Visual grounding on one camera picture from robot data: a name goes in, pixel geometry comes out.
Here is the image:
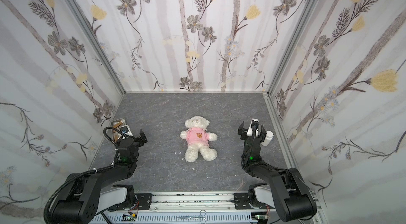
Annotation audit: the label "white plush teddy bear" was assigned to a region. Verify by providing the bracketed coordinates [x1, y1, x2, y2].
[180, 116, 218, 163]

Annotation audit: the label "pink fleece teddy hoodie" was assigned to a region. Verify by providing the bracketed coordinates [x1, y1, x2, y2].
[186, 127, 209, 146]

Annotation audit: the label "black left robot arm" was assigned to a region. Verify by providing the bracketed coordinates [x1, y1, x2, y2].
[43, 127, 148, 224]

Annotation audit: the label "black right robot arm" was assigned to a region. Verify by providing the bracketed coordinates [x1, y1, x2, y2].
[237, 119, 317, 222]

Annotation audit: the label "white plastic bottle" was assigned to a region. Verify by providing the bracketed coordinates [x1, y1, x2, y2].
[261, 131, 274, 146]

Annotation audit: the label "clear tray with small parts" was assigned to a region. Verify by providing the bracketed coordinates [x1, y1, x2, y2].
[111, 118, 126, 142]

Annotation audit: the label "steel scissors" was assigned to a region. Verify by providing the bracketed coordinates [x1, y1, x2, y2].
[177, 210, 207, 224]

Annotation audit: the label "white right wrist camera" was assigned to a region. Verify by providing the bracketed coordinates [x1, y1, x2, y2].
[246, 118, 259, 137]

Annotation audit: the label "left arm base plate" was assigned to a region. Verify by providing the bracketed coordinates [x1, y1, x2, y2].
[107, 193, 152, 212]

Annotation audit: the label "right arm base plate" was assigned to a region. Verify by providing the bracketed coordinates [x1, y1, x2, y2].
[231, 192, 267, 210]

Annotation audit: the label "aluminium mounting rail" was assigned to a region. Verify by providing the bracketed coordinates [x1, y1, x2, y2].
[89, 191, 283, 224]

